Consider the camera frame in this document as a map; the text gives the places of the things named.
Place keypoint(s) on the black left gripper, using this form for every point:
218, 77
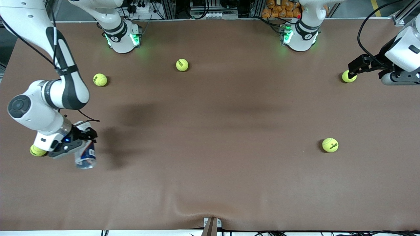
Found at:
377, 64

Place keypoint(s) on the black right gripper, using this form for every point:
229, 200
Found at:
77, 134

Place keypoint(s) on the white blue tennis ball can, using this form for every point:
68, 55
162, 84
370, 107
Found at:
86, 159

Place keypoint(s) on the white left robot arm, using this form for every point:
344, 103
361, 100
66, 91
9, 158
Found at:
303, 39

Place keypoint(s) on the yellow tennis ball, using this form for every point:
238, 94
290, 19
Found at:
330, 145
36, 151
347, 78
182, 65
100, 79

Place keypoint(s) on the bag of orange items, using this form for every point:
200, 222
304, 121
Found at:
279, 11

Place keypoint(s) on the white power strip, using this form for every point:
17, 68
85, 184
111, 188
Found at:
141, 9

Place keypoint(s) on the brown table mat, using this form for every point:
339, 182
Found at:
229, 164

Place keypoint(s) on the metal table corner bracket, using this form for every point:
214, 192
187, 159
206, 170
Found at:
398, 22

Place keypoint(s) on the aluminium frame rail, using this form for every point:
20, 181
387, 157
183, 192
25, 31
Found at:
402, 15

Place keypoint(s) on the grey metal camera bracket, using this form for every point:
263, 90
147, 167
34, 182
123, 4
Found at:
212, 227

